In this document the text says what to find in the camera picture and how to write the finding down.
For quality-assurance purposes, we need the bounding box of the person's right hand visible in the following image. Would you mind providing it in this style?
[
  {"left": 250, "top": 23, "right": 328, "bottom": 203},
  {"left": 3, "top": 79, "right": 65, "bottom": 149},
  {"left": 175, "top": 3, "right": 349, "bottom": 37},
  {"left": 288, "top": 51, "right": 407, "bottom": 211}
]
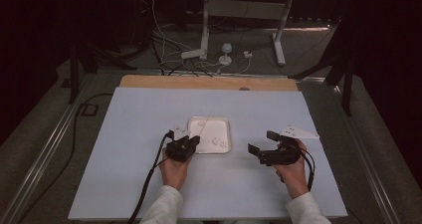
[{"left": 274, "top": 138, "right": 312, "bottom": 200}]

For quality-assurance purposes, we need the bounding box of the black floor cable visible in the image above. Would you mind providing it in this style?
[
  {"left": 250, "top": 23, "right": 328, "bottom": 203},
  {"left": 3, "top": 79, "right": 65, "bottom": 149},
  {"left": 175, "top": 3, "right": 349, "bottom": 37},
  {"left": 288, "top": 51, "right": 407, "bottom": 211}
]
[{"left": 14, "top": 92, "right": 114, "bottom": 224}]

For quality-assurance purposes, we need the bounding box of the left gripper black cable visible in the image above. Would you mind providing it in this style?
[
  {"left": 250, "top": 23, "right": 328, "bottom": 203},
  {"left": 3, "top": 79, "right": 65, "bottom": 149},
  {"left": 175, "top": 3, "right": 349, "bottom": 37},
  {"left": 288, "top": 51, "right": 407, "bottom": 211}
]
[{"left": 127, "top": 129, "right": 175, "bottom": 224}]

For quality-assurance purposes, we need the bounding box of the white round device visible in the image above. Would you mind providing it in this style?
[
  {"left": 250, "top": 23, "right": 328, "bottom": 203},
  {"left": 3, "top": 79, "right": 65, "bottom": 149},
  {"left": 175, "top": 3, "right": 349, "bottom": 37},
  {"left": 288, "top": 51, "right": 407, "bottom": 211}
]
[{"left": 218, "top": 42, "right": 234, "bottom": 67}]

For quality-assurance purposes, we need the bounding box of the thin wooden skewer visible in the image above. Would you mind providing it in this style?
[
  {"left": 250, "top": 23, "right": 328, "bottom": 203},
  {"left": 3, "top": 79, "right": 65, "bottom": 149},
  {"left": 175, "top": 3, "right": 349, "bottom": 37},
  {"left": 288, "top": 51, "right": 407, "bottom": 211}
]
[{"left": 198, "top": 110, "right": 214, "bottom": 139}]

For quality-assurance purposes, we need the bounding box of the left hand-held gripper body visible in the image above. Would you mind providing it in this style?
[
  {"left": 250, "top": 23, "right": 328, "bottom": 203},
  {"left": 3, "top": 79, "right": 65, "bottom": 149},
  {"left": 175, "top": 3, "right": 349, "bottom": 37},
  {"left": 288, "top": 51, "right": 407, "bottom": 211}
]
[{"left": 164, "top": 125, "right": 196, "bottom": 163}]

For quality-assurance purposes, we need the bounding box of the white rectangular tray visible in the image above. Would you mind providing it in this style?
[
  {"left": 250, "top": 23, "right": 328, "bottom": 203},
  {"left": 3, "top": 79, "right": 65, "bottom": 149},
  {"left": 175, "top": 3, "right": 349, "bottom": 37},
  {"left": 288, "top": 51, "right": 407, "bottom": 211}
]
[{"left": 187, "top": 115, "right": 233, "bottom": 155}]

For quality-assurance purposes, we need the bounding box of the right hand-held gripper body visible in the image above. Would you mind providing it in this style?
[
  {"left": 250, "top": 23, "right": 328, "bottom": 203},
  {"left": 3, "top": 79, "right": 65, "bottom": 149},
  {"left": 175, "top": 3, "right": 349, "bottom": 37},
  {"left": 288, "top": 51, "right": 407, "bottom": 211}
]
[{"left": 258, "top": 125, "right": 320, "bottom": 167}]

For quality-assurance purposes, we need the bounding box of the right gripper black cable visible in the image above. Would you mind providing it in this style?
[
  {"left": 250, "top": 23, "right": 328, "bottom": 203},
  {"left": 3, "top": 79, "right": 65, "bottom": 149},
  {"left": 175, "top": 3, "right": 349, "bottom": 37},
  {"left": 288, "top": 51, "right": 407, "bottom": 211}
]
[{"left": 280, "top": 145, "right": 317, "bottom": 192}]

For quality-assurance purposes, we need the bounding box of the metal floor rail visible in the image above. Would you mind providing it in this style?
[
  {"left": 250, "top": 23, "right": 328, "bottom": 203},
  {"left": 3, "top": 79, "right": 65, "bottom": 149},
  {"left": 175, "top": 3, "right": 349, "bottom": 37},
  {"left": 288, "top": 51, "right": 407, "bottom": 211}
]
[
  {"left": 326, "top": 81, "right": 404, "bottom": 224},
  {"left": 0, "top": 73, "right": 98, "bottom": 224}
]

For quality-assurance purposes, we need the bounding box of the pale table board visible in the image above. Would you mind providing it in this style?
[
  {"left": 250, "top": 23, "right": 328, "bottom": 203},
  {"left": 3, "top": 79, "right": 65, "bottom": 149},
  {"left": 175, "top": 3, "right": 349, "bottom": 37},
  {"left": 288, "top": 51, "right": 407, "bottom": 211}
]
[{"left": 68, "top": 86, "right": 348, "bottom": 222}]

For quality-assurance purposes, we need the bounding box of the white metal stand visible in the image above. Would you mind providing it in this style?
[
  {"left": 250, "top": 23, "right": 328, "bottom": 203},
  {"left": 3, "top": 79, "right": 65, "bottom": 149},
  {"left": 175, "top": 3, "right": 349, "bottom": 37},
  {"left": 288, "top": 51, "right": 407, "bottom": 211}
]
[{"left": 198, "top": 0, "right": 297, "bottom": 68}]

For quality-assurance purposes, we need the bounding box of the white power strip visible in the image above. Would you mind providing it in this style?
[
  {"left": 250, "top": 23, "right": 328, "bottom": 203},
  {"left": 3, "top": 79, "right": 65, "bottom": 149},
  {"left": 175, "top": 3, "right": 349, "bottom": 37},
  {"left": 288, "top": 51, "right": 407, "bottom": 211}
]
[{"left": 180, "top": 48, "right": 207, "bottom": 61}]

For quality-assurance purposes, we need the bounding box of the person's left hand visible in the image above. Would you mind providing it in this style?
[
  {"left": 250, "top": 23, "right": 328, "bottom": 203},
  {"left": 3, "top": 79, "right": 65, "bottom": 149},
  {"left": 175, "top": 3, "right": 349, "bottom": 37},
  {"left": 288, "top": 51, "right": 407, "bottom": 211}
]
[{"left": 158, "top": 149, "right": 193, "bottom": 192}]

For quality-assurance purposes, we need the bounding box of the black tripod stand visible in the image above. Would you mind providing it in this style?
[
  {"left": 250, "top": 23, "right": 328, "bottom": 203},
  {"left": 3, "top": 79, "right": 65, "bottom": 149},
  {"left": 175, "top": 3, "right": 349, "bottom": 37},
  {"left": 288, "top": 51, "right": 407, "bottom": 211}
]
[
  {"left": 68, "top": 39, "right": 138, "bottom": 105},
  {"left": 288, "top": 16, "right": 355, "bottom": 117}
]

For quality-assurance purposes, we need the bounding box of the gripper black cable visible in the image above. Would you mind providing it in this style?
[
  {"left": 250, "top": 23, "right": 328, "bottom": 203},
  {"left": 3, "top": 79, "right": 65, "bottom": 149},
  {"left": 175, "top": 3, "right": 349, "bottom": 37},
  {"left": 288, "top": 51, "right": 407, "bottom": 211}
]
[
  {"left": 127, "top": 129, "right": 175, "bottom": 224},
  {"left": 280, "top": 145, "right": 317, "bottom": 192}
]

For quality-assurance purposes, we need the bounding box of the white hanging cable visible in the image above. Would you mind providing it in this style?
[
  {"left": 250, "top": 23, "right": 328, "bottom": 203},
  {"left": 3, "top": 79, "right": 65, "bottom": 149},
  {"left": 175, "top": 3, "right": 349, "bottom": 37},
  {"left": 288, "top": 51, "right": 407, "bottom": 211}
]
[{"left": 144, "top": 0, "right": 173, "bottom": 43}]

